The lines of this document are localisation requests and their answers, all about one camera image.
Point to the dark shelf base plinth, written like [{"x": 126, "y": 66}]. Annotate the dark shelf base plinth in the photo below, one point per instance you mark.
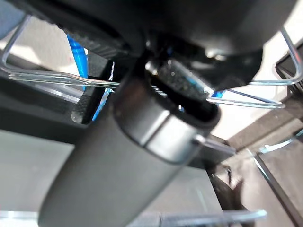
[{"x": 35, "y": 111}]

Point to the black frame pole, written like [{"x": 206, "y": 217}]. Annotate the black frame pole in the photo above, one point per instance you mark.
[{"x": 279, "y": 188}]

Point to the blue plastic shopping basket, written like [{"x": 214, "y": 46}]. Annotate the blue plastic shopping basket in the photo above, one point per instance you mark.
[{"x": 78, "y": 56}]

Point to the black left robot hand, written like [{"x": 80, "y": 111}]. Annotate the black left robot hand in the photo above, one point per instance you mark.
[{"x": 118, "y": 170}]

